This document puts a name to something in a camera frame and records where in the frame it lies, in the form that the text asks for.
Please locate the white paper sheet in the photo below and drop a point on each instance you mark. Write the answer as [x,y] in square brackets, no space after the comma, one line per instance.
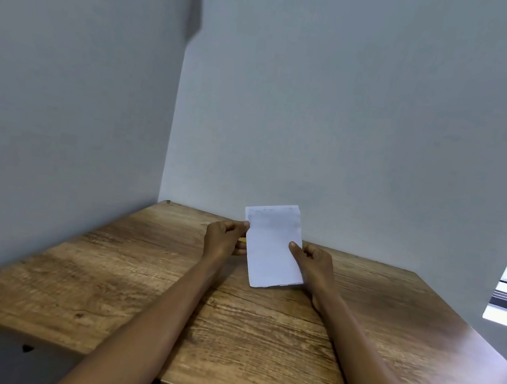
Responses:
[273,248]

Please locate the person's left forearm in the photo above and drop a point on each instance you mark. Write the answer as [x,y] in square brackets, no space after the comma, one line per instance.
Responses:
[145,329]

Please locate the wooden table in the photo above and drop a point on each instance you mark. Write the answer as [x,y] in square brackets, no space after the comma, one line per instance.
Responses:
[237,309]

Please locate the person's right thumb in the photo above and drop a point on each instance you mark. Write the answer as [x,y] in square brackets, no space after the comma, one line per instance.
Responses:
[296,253]

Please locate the person's right hand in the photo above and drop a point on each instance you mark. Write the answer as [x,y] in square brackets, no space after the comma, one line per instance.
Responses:
[318,269]

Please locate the person's left thumb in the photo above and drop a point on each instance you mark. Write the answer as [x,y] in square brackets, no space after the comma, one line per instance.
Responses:
[235,226]

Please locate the person's right forearm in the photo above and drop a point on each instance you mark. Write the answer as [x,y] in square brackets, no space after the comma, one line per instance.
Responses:
[374,371]

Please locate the person's left hand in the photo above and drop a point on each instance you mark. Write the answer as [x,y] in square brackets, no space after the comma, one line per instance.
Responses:
[219,239]

